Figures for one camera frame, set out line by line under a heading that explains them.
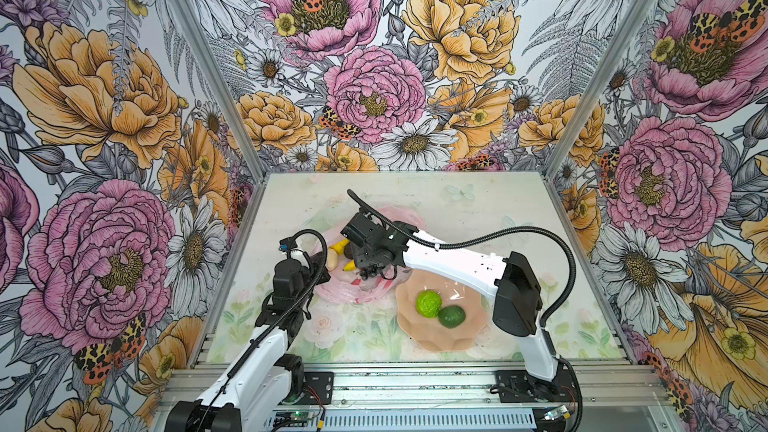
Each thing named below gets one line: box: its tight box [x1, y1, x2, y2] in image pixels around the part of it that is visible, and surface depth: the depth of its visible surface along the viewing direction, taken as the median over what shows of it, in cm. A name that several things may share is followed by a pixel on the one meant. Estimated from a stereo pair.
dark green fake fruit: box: [438, 305, 467, 329], surface depth 83 cm
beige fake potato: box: [327, 246, 339, 272], surface depth 96 cm
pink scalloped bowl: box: [396, 269, 489, 352], surface depth 84 cm
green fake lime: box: [415, 290, 443, 319], surface depth 84 cm
